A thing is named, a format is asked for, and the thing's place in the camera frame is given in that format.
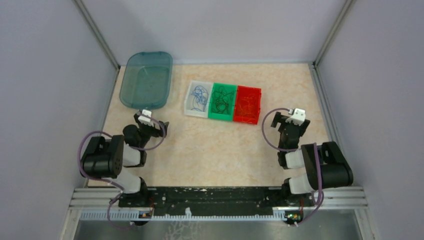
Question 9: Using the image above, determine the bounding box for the orange cable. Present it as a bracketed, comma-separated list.
[235, 95, 260, 123]

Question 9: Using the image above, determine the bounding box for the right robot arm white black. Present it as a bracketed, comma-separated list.
[270, 109, 354, 206]

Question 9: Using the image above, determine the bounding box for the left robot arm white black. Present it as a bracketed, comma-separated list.
[77, 110, 170, 207]

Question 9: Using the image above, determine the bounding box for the red plastic bin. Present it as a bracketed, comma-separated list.
[232, 85, 262, 125]

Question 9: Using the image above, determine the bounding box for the teal transparent plastic tray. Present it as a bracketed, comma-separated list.
[119, 51, 173, 110]

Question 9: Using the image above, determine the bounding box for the white plastic bin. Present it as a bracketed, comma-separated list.
[183, 80, 214, 118]

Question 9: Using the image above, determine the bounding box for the green plastic bin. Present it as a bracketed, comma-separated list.
[208, 82, 238, 122]

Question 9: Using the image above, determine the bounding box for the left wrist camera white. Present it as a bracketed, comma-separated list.
[136, 109, 154, 126]

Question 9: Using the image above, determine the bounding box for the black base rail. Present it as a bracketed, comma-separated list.
[118, 186, 305, 217]

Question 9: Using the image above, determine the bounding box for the white cable duct strip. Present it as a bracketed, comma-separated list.
[79, 208, 300, 222]

